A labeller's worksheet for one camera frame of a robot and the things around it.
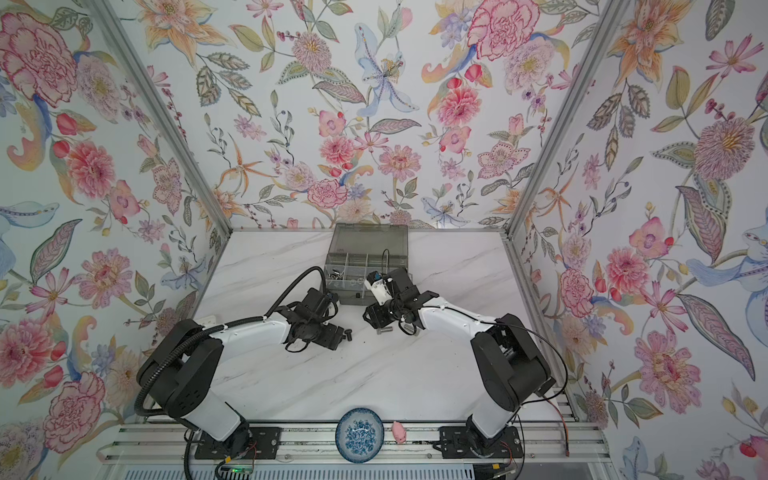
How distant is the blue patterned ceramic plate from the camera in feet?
2.41

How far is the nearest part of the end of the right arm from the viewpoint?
2.21 feet

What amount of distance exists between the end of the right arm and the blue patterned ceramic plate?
231 mm
